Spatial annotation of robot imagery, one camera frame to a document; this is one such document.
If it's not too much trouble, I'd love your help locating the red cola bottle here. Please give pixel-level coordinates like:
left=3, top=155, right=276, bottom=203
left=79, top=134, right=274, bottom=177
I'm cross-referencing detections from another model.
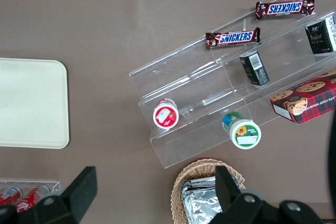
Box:
left=0, top=186, right=22, bottom=207
left=16, top=184, right=51, bottom=213

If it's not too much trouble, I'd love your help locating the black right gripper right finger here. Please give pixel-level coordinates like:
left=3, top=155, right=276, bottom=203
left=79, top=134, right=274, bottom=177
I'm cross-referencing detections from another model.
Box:
left=215, top=165, right=276, bottom=224

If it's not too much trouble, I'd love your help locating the red tartan cookie box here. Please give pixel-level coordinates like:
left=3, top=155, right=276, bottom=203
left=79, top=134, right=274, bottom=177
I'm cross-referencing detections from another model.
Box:
left=270, top=68, right=336, bottom=125

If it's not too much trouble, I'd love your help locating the Snickers bar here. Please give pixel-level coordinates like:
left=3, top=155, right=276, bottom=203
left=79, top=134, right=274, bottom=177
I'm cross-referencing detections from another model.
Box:
left=205, top=27, right=261, bottom=50
left=255, top=0, right=316, bottom=21

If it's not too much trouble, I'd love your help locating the oval light wicker basket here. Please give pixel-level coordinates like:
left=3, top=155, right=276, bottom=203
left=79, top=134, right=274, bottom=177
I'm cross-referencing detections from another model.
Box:
left=170, top=158, right=246, bottom=224

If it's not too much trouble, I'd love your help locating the green lid cup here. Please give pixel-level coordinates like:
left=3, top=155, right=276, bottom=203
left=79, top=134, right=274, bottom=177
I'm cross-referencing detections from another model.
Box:
left=222, top=111, right=261, bottom=150

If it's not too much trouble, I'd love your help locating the red lid cup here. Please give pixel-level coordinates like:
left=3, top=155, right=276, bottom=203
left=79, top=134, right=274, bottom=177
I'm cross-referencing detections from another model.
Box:
left=152, top=98, right=180, bottom=130

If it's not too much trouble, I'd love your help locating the clear acrylic bottle rack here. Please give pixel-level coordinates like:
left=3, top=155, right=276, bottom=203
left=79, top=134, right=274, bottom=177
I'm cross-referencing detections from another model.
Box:
left=0, top=180, right=61, bottom=196

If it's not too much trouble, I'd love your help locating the clear acrylic step display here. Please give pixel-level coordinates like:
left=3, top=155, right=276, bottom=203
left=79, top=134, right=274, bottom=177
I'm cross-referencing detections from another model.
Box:
left=128, top=0, right=336, bottom=169

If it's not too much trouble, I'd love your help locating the silver foil pack stack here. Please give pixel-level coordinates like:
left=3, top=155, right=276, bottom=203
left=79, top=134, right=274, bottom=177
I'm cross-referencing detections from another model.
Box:
left=180, top=176, right=224, bottom=224

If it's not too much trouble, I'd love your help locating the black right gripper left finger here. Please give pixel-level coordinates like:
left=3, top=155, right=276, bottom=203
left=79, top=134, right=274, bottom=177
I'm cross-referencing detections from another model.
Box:
left=34, top=166, right=98, bottom=224

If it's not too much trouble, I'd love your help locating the beige plastic tray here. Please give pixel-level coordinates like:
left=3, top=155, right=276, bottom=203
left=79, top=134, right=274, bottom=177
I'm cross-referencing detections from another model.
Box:
left=0, top=57, right=70, bottom=150

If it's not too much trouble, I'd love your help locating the small black carton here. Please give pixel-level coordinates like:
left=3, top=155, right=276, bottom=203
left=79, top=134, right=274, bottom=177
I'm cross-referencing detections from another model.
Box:
left=304, top=15, right=336, bottom=55
left=239, top=50, right=270, bottom=87

